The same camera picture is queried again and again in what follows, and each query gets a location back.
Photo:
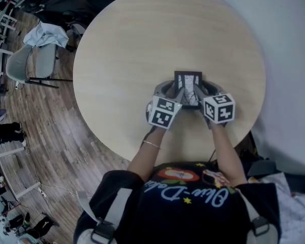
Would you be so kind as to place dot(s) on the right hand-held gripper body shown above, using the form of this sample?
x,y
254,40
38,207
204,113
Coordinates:
x,y
219,109

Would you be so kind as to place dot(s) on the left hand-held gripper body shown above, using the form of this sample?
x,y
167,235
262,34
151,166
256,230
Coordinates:
x,y
162,114

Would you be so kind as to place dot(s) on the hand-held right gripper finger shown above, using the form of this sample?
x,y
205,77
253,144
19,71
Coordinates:
x,y
214,89
199,93

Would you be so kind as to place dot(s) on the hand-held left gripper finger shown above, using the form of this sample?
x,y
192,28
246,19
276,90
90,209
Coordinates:
x,y
160,87
181,94

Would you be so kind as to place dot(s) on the black picture frame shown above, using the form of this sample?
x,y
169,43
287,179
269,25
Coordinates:
x,y
189,80

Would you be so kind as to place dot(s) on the person's right forearm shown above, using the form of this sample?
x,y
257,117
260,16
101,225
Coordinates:
x,y
228,159

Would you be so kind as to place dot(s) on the person's left forearm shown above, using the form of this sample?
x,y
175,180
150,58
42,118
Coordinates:
x,y
147,156

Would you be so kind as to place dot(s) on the round wooden table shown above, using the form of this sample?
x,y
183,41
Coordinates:
x,y
155,34

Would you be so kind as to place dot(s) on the beige paper cup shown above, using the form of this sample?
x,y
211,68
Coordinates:
x,y
253,180

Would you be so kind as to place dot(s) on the black printed t-shirt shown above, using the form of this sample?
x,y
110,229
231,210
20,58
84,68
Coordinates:
x,y
183,220

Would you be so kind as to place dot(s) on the light blue cloth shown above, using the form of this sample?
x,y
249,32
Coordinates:
x,y
44,34

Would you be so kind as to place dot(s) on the white patterned cloth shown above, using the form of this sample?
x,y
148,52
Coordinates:
x,y
294,217

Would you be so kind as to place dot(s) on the white power strip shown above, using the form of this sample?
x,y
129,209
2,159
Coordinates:
x,y
43,193

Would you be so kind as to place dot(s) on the grey shell chair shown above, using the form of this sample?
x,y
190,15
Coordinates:
x,y
15,65

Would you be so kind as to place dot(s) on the white metal table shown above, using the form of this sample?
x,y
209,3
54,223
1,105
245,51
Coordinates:
x,y
7,171

